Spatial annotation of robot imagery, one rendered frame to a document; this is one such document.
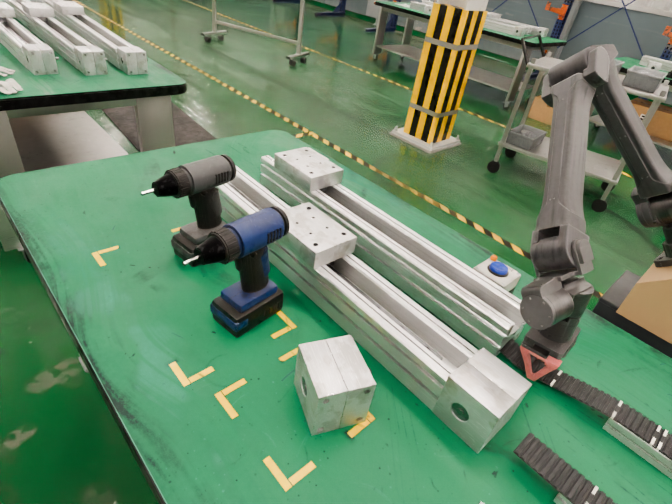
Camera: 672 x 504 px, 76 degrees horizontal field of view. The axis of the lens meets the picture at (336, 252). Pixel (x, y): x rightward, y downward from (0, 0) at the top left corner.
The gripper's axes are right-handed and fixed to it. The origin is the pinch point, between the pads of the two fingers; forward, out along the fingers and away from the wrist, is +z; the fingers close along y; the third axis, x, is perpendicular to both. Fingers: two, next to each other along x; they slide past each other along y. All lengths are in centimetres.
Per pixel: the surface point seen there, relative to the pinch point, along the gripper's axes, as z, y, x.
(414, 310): -9.2, 14.5, -20.1
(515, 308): -7.9, -3.1, -8.1
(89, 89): -17, 7, -183
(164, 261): -5, 37, -69
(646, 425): -0.7, -0.3, 17.9
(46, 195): -9, 47, -108
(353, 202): -12, -7, -54
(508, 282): -6.8, -12.7, -13.5
